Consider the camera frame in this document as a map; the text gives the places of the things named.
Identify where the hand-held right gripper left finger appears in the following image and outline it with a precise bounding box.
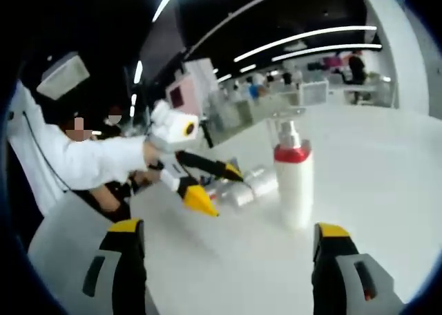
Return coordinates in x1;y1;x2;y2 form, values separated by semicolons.
81;218;148;315

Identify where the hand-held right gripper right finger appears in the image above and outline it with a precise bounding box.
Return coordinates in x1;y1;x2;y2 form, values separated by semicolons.
311;222;405;315

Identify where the small clear cap skincare bottle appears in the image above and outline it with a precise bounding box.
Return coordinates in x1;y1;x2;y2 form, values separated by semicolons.
206;183;258;210
238;167;279;195

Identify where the red collar white skincare bottle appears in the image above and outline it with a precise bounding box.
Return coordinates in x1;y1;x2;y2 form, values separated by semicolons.
273;120;316;231

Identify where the person's left hand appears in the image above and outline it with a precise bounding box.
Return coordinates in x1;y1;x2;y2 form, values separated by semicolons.
143;142;165;173

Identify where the pink display board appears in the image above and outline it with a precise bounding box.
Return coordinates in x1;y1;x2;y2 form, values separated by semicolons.
164;79;195;109

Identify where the white ceiling air conditioner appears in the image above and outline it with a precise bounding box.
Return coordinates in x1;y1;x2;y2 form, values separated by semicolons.
36;51;91;101

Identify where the white backed office chair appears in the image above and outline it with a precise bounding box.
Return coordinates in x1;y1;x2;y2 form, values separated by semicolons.
300;80;329;106

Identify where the straight ceiling light strip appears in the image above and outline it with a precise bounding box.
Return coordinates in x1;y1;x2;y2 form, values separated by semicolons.
151;0;184;23

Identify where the curved ceiling light strip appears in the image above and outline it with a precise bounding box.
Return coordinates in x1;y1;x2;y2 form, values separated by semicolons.
271;44;383;62
233;26;378;63

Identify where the black cable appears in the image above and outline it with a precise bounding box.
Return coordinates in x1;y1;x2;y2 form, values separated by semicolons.
21;110;72;193

